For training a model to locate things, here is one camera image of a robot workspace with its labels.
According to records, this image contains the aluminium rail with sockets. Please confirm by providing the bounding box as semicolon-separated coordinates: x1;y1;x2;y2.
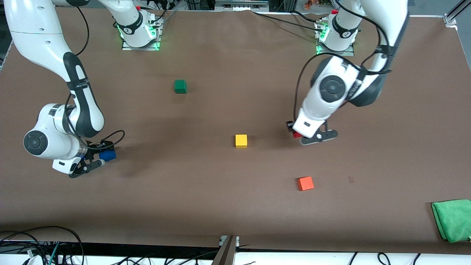
215;0;269;11

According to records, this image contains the black base power cable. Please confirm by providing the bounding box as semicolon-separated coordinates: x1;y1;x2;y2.
252;10;321;31

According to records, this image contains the teal floor cable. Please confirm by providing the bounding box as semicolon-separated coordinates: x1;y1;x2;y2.
47;241;61;265

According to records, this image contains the green folded cloth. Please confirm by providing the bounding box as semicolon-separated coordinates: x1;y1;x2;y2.
431;199;471;243

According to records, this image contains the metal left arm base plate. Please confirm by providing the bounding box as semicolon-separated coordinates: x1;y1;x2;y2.
316;20;355;56

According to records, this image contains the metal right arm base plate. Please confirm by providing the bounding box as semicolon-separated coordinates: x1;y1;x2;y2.
121;15;162;51

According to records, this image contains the orange cube block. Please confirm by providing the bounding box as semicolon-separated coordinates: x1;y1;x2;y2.
297;176;315;191

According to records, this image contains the black looped floor cable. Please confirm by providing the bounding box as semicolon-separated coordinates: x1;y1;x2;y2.
0;226;85;265

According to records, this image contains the aluminium frame strut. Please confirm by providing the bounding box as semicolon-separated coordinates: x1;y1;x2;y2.
212;236;240;265

